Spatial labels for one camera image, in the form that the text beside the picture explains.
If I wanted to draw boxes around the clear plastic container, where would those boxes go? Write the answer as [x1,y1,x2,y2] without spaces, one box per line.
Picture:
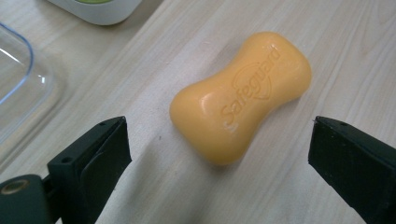
[0,21,68,171]

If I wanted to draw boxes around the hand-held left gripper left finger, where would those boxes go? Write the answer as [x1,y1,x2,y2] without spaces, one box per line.
[47,116,133,224]

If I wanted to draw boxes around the orange soap bar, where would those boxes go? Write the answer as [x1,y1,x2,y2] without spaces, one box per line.
[169,31,313,166]

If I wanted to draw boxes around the white soap dish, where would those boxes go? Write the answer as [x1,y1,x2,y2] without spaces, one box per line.
[47,0,144,26]

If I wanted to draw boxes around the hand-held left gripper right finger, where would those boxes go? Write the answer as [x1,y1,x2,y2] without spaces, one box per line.
[307,115,396,224]

